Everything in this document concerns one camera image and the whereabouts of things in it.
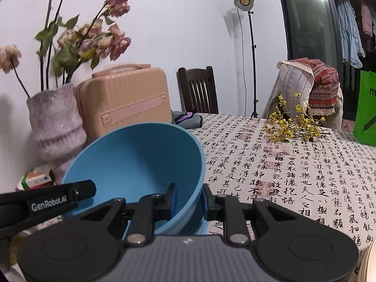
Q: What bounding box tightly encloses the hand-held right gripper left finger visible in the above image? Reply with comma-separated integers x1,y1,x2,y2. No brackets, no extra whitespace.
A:
79,183,178,246

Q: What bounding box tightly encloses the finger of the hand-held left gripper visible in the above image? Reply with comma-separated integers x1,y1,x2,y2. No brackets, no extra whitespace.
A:
70,180,97,202

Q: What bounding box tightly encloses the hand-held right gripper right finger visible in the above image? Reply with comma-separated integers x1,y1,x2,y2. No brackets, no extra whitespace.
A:
203,184,297,246

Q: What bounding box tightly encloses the large cream plate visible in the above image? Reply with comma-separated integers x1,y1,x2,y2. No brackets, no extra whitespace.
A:
359,236,376,282

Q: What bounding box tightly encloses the green and white box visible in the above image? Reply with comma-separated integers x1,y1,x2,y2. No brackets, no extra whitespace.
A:
16,164,56,191

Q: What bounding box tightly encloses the grey ceramic vase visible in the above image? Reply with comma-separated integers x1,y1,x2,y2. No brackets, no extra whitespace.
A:
26,83,88,183

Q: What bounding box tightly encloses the grey and purple cloth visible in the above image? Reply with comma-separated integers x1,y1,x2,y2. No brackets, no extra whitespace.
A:
171,111,204,130

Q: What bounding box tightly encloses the pink hard-shell suitcase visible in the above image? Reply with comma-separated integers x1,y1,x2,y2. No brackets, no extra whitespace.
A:
73,63,172,143

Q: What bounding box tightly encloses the yellow blossom branch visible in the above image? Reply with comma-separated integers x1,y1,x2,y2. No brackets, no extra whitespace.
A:
263,92,331,143

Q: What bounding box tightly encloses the dark wooden chair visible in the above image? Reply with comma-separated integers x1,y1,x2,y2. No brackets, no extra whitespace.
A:
177,66,219,114

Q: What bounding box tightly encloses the dried rose bouquet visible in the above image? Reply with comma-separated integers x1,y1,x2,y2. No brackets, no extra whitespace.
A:
0,0,133,99

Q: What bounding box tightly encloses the white lace cloth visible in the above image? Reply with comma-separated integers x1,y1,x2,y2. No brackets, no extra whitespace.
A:
276,61,315,118

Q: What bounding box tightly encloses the chair draped with patterned blankets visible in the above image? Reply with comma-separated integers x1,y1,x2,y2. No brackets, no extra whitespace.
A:
261,79,344,130

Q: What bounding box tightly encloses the studio light on tripod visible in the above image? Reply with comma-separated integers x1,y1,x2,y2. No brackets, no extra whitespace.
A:
234,0,259,118

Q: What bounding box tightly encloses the red patterned blanket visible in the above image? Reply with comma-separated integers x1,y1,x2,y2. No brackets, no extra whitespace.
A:
291,58,340,116

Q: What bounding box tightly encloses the green paper bag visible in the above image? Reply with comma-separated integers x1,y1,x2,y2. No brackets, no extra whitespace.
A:
352,70,376,147

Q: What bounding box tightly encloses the black framed glass door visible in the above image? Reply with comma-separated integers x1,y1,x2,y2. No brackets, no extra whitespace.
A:
276,0,376,124

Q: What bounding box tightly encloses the hanging light blue shirt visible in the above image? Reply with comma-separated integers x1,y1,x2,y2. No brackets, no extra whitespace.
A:
336,0,365,69

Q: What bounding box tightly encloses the hanging pink garment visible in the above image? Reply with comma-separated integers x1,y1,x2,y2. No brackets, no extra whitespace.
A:
361,3,373,37

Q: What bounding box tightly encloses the black power cable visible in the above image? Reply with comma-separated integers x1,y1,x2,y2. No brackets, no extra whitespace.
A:
236,9,249,116

